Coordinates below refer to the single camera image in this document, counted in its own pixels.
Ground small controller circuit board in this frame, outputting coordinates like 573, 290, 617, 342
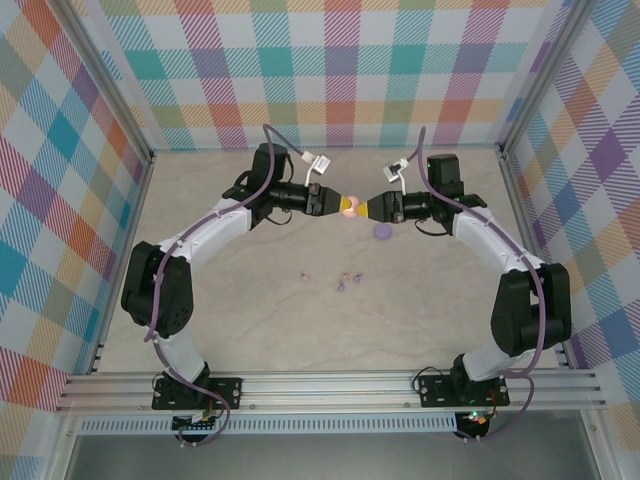
172, 410, 224, 434
457, 409, 494, 430

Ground grey metal bottom panel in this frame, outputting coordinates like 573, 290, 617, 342
64, 432, 601, 480

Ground thin black gripper wire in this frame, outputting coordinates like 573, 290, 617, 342
262, 208, 294, 228
414, 219, 447, 238

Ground aluminium frame side rail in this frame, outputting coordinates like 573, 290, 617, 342
498, 149, 572, 371
85, 152, 157, 376

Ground aluminium frame post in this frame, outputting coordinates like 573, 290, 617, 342
58, 0, 155, 166
498, 0, 587, 161

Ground aluminium mounting rail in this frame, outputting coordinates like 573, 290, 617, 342
55, 369, 609, 414

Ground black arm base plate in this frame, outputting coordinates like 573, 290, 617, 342
152, 377, 245, 412
417, 374, 511, 409

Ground perforated grey cable tray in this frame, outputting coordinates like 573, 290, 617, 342
79, 417, 459, 435

